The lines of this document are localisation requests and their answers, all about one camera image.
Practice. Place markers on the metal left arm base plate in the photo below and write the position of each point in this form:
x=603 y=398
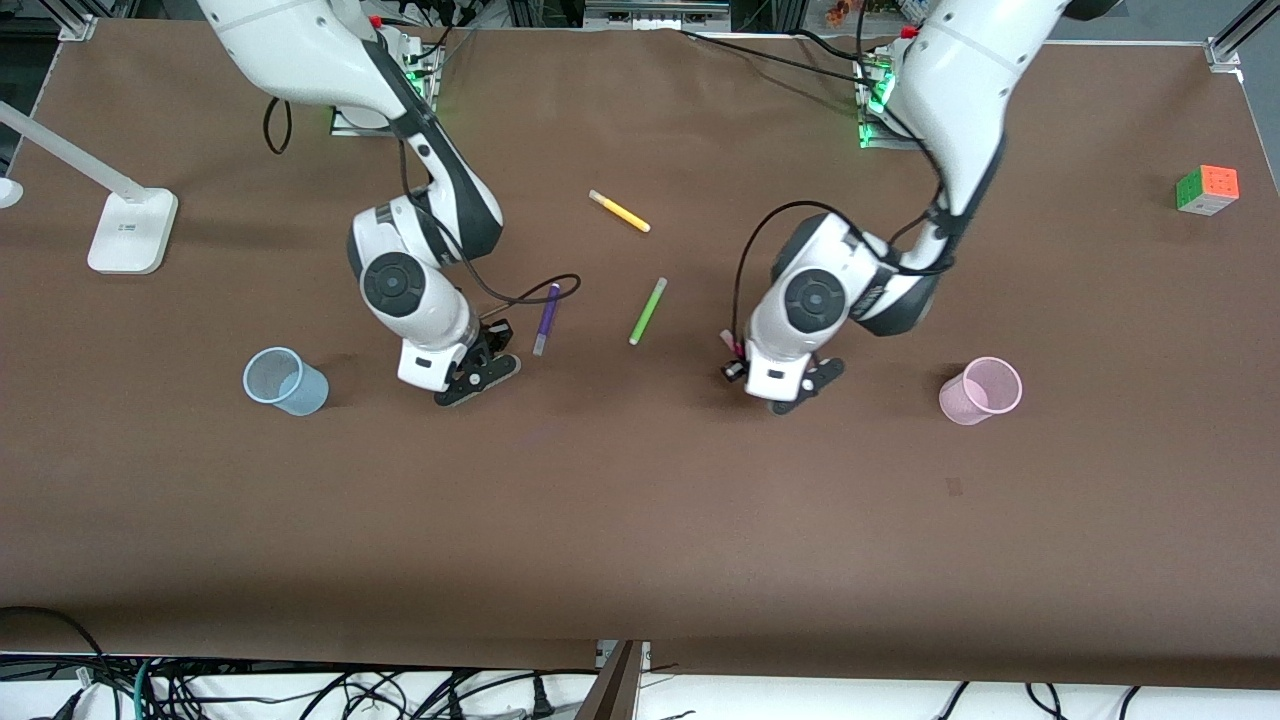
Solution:
x=890 y=143

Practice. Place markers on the pink marker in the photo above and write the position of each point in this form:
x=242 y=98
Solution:
x=728 y=338

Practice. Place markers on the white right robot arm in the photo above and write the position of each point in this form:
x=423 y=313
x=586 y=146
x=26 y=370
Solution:
x=300 y=50

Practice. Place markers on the purple marker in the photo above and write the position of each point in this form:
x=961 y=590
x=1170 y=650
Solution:
x=547 y=315

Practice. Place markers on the aluminium frame profile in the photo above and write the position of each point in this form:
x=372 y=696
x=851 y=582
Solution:
x=78 y=22
x=1235 y=40

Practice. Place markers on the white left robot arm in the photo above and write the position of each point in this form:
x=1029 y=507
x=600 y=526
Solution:
x=960 y=90

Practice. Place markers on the green marker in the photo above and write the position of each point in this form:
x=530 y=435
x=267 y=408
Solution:
x=648 y=311

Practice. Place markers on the yellow marker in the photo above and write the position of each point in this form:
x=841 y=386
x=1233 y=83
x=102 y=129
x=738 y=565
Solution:
x=620 y=211

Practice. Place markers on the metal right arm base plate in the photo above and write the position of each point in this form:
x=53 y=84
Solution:
x=350 y=128

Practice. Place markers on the translucent blue plastic cup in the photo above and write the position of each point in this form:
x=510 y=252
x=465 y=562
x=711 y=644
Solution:
x=300 y=395

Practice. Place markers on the translucent pink plastic cup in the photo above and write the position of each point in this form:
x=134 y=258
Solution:
x=960 y=400

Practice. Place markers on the white lamp base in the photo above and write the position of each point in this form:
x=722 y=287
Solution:
x=130 y=235

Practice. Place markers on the small orange object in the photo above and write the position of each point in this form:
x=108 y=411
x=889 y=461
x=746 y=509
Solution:
x=838 y=12

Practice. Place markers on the aluminium frame bar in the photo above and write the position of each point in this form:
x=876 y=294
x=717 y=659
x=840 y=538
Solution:
x=655 y=12

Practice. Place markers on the colourful puzzle cube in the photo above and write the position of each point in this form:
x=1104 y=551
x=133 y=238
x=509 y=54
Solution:
x=1208 y=190

